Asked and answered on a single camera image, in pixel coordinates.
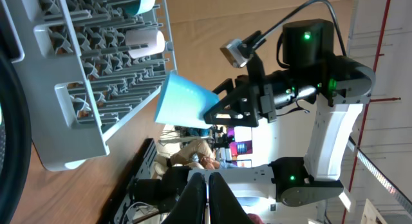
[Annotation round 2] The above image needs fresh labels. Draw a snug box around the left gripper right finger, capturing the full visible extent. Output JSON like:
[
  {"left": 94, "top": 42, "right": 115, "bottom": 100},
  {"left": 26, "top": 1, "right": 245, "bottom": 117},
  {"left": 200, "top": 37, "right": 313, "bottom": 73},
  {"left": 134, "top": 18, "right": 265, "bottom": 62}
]
[{"left": 209, "top": 173, "right": 253, "bottom": 224}]

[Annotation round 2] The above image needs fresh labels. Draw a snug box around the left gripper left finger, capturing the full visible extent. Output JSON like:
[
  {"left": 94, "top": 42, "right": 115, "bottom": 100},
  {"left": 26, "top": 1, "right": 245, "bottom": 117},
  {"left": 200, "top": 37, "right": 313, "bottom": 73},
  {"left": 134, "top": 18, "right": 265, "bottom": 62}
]
[{"left": 162, "top": 173, "right": 207, "bottom": 224}]

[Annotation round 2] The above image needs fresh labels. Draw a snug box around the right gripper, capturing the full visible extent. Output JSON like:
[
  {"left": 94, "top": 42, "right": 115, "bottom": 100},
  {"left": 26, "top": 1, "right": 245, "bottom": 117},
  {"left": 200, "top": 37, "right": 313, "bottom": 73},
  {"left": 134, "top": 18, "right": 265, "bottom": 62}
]
[{"left": 203, "top": 54, "right": 318, "bottom": 127}]

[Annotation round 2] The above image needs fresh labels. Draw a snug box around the light blue plastic cup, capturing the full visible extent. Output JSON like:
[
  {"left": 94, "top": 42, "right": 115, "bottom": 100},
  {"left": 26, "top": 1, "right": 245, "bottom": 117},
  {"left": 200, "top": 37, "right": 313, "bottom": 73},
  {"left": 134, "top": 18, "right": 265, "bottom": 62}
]
[{"left": 154, "top": 74, "right": 219, "bottom": 129}]

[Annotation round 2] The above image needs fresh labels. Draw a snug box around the pink plastic cup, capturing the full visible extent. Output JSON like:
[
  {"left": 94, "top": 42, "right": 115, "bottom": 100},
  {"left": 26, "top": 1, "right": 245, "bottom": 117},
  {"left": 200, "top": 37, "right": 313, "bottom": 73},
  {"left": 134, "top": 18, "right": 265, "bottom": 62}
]
[{"left": 125, "top": 30, "right": 165, "bottom": 59}]

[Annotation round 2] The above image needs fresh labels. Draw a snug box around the light blue bowl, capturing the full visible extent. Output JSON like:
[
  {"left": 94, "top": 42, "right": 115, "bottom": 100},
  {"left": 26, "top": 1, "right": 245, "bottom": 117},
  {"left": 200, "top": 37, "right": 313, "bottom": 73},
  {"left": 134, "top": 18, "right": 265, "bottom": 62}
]
[{"left": 123, "top": 0, "right": 156, "bottom": 15}]

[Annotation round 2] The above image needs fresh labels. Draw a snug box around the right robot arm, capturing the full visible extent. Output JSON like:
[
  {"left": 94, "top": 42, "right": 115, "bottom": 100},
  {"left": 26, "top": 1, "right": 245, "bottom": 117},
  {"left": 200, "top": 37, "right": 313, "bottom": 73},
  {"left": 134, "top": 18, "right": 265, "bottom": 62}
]
[{"left": 204, "top": 19, "right": 375, "bottom": 207}]

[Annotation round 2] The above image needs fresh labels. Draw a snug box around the grey plastic dishwasher rack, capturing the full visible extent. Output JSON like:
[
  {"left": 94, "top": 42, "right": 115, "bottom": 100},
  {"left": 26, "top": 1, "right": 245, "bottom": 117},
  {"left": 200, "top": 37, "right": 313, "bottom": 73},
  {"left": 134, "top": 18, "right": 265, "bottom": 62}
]
[{"left": 1, "top": 0, "right": 176, "bottom": 171}]

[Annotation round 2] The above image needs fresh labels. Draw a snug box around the seated person in background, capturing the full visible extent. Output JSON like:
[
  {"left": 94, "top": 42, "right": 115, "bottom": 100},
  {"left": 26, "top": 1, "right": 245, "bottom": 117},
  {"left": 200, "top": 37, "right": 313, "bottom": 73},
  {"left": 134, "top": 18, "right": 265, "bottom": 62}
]
[{"left": 153, "top": 139, "right": 238, "bottom": 176}]

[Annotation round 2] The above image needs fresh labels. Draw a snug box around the round black serving tray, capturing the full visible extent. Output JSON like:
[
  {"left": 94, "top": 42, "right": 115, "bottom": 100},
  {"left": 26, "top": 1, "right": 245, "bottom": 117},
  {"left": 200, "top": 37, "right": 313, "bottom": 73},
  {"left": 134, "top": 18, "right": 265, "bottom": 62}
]
[{"left": 1, "top": 37, "right": 32, "bottom": 223}]

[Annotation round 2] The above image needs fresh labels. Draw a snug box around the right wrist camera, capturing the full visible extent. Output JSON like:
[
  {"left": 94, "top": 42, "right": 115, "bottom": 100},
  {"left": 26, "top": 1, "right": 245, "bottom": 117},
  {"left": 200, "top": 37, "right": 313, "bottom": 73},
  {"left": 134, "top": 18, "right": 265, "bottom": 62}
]
[{"left": 220, "top": 39, "right": 254, "bottom": 68}]

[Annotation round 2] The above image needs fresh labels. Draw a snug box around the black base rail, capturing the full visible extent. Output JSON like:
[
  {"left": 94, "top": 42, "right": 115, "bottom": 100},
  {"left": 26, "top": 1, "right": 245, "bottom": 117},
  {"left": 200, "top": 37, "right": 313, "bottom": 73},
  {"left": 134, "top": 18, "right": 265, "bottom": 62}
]
[{"left": 97, "top": 138, "right": 187, "bottom": 224}]

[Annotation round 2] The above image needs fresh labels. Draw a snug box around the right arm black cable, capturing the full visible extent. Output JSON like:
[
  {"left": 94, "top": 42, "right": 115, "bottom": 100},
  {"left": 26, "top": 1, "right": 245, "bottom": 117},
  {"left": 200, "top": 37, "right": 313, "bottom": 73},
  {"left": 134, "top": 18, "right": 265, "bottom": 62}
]
[{"left": 250, "top": 0, "right": 348, "bottom": 57}]

